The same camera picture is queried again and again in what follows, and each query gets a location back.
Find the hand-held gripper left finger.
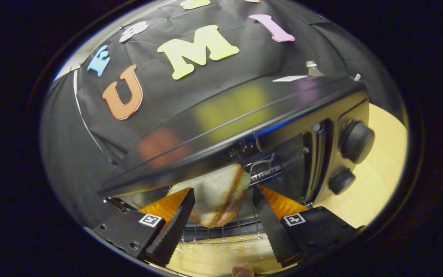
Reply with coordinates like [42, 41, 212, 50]
[91, 187, 196, 267]

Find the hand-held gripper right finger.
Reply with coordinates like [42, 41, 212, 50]
[253, 185, 366, 268]

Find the toasted sandwich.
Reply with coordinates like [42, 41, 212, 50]
[167, 163, 251, 228]

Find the black toaster oven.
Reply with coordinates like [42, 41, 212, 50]
[98, 75, 376, 247]

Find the green drink bottle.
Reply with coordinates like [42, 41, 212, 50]
[306, 60, 325, 77]

